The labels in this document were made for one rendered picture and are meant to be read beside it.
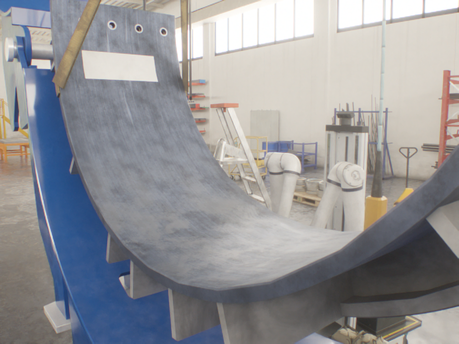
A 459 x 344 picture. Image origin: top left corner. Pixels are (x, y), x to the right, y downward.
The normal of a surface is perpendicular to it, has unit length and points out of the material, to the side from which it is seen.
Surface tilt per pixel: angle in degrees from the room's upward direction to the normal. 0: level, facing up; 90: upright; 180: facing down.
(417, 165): 90
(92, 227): 44
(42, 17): 86
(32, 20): 86
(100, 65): 75
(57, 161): 63
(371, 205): 90
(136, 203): 25
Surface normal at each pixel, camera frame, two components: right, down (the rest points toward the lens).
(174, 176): 0.35, -0.74
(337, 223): -0.88, 0.07
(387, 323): 0.48, 0.13
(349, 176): 0.02, 0.11
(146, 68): 0.59, -0.14
